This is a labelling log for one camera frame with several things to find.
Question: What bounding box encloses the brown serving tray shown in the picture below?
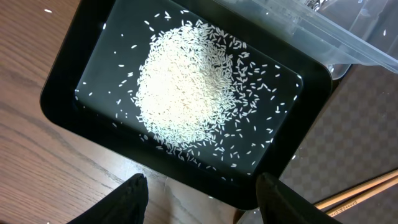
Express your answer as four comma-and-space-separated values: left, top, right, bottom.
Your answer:
279, 65, 397, 223

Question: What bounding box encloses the clear plastic waste bin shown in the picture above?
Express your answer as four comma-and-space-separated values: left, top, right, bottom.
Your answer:
220, 0, 397, 80

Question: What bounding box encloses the pile of white rice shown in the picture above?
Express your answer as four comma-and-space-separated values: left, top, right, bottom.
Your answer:
74, 9, 303, 181

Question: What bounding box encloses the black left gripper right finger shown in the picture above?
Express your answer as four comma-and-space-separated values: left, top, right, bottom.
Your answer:
256, 172, 341, 224

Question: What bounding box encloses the black waste tray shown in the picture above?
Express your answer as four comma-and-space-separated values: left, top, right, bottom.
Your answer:
40, 0, 333, 210

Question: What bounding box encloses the wooden chopstick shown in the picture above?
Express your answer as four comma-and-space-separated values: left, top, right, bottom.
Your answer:
326, 177, 397, 217
315, 169, 397, 210

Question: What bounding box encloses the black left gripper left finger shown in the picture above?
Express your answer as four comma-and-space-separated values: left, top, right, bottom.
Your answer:
68, 173, 149, 224

